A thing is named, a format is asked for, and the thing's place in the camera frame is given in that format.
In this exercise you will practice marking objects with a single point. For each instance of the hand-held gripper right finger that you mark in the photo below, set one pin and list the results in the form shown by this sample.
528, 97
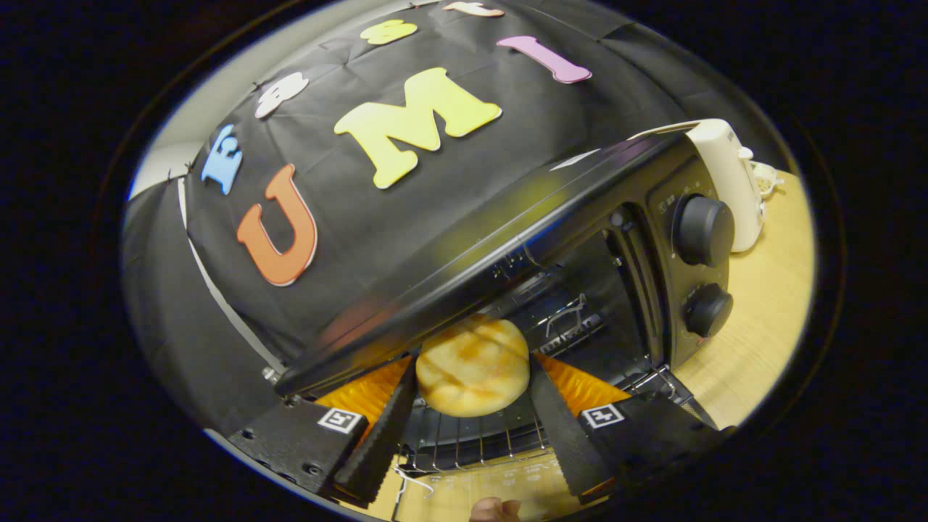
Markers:
562, 428

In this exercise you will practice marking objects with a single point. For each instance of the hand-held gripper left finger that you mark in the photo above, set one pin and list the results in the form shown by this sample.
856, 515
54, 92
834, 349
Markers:
380, 435

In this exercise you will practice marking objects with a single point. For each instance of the round bread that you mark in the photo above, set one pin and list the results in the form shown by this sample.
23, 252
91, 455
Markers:
471, 366

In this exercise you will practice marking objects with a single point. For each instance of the black toaster oven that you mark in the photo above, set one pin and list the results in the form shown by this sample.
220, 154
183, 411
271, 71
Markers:
507, 217

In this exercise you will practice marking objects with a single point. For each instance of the white pop-up toaster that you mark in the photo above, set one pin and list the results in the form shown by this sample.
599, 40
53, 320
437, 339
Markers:
728, 177

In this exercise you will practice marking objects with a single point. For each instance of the small white tray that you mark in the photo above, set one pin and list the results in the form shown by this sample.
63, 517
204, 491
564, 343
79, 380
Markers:
768, 177

